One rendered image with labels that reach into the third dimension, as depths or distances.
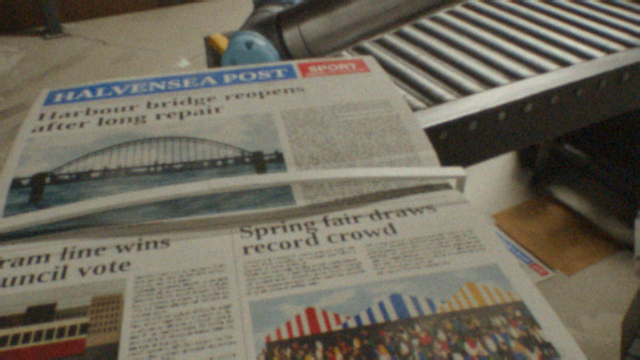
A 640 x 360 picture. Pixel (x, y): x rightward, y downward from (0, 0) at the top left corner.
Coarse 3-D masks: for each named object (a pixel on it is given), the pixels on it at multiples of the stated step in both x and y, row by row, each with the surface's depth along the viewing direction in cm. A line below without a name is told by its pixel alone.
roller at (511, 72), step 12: (420, 24) 131; (432, 24) 130; (432, 36) 127; (444, 36) 125; (456, 36) 124; (456, 48) 121; (468, 48) 119; (480, 48) 118; (480, 60) 116; (492, 60) 114; (504, 60) 113; (504, 72) 111; (516, 72) 110; (528, 72) 109
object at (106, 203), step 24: (384, 168) 35; (408, 168) 35; (432, 168) 36; (456, 168) 36; (144, 192) 32; (168, 192) 32; (192, 192) 32; (216, 192) 33; (24, 216) 32; (48, 216) 31; (72, 216) 32
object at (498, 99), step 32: (608, 64) 112; (480, 96) 101; (512, 96) 101; (544, 96) 104; (576, 96) 109; (608, 96) 114; (448, 128) 95; (480, 128) 99; (512, 128) 104; (544, 128) 109; (576, 128) 115; (448, 160) 100; (480, 160) 104
